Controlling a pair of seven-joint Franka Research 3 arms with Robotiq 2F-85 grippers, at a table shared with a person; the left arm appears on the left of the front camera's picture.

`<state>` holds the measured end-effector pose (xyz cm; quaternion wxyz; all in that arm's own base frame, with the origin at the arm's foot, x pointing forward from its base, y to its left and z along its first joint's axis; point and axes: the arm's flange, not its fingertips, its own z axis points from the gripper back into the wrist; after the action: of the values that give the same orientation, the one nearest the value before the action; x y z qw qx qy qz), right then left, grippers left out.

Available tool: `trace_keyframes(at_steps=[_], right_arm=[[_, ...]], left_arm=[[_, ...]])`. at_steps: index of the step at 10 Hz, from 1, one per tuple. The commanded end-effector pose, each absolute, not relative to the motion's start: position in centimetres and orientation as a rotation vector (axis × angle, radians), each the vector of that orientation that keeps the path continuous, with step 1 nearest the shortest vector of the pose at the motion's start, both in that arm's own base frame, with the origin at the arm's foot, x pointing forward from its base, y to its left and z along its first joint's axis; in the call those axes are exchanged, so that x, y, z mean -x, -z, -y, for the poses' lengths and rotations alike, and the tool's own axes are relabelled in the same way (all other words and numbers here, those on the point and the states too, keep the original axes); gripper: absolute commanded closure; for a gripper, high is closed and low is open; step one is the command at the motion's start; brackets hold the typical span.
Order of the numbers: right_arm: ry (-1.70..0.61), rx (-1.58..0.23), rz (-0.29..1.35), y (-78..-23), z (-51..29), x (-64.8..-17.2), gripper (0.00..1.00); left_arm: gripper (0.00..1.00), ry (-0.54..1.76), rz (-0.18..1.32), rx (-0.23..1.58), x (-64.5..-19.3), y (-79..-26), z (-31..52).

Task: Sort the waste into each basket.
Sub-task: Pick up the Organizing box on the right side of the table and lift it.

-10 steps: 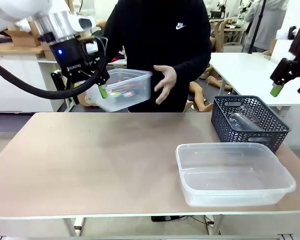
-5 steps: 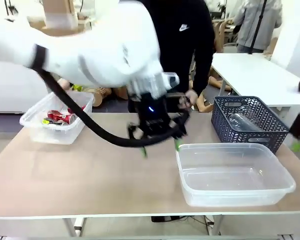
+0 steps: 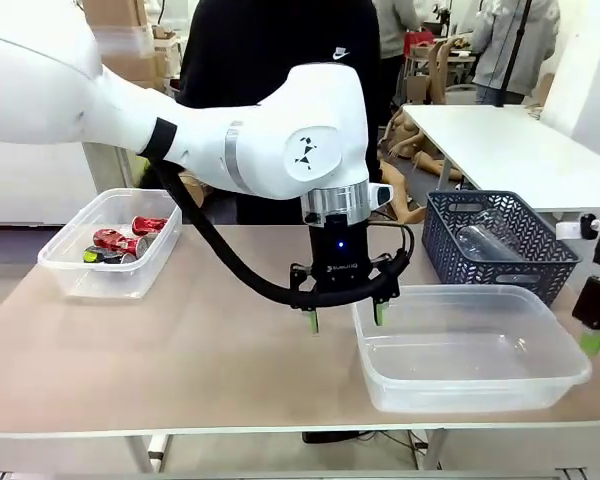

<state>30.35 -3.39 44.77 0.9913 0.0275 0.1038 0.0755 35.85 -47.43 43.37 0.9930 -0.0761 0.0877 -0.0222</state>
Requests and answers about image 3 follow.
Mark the crushed black green can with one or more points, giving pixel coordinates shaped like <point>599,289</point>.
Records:
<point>97,256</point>

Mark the dark perforated plastic basket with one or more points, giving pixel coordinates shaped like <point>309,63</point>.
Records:
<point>450,260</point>

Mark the person in grey-green top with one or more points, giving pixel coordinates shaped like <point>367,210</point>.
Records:
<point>395,30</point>

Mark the clear plastic bin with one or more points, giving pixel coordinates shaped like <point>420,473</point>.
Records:
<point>80,280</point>
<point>430,390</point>

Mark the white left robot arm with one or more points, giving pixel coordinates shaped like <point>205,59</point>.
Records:
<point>260,145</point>

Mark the tan mannequin torso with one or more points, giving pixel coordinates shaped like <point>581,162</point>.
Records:
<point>405,135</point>

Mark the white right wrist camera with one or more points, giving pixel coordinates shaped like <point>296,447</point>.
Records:
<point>572,229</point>

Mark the crushed red soda can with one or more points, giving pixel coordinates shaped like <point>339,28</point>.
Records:
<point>147,225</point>
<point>115,241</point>

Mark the white perforated small basket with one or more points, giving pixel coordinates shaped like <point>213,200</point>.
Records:
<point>166,37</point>

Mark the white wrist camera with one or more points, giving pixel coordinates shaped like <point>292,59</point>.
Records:
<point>380,194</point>
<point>572,229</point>

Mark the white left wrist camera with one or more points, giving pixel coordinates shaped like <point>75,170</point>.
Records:
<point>380,194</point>

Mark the tan mannequin body with shorts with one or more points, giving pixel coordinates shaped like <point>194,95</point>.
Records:
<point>195,190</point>

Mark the tan mannequin raised arms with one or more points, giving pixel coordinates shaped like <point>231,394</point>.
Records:
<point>440,70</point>

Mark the person in grey hoodie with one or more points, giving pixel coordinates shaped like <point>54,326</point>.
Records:
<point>510,50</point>

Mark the person in black top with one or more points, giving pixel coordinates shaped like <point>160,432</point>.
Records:
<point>260,50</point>

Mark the tan mannequin limb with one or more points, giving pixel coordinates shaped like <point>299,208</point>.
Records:
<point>437,165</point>

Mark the black stand pole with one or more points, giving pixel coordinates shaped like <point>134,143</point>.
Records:
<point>514,55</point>

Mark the flat cardboard box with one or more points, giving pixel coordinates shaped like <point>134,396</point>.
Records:
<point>142,67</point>

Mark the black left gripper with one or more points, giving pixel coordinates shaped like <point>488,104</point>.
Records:
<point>337,260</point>

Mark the large white table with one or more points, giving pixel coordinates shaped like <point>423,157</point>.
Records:
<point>505,145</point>

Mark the white table leg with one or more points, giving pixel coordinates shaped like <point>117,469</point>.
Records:
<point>150,452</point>
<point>430,450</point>

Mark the white plastic crate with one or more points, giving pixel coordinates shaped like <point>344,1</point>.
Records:
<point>130,40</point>

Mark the red bag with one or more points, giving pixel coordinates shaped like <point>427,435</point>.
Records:
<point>419,39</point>

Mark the black power strip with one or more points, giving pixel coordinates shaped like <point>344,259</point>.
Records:
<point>325,436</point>

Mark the clear plastic bottle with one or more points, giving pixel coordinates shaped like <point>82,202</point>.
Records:
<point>480,240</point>

